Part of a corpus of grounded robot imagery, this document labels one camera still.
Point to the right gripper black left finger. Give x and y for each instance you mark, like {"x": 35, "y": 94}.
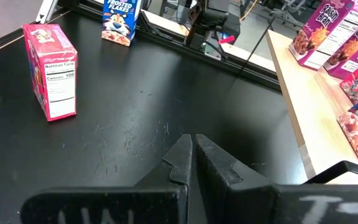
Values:
{"x": 172, "y": 174}

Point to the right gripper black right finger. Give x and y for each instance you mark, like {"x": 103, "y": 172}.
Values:
{"x": 225, "y": 186}

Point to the blue Frosted Flakes cereal box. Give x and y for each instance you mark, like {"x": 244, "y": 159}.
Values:
{"x": 356, "y": 137}
{"x": 118, "y": 25}

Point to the pink snack box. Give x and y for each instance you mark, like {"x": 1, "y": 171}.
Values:
{"x": 319, "y": 28}

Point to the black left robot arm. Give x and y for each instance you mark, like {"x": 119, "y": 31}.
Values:
{"x": 210, "y": 18}

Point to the black metal shelf leg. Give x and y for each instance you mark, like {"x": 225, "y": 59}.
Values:
{"x": 256, "y": 47}
{"x": 325, "y": 172}

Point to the light wooden shelf board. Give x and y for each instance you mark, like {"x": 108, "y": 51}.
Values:
{"x": 315, "y": 109}

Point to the purple Raisin Bran cereal box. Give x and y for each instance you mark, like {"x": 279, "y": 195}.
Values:
{"x": 357, "y": 53}

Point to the red tag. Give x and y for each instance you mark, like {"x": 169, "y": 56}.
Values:
{"x": 227, "y": 40}

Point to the grey office chair base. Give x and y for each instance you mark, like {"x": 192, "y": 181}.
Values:
{"x": 287, "y": 15}

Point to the silver aluminium profile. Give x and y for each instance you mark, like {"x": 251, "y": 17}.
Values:
{"x": 47, "y": 11}

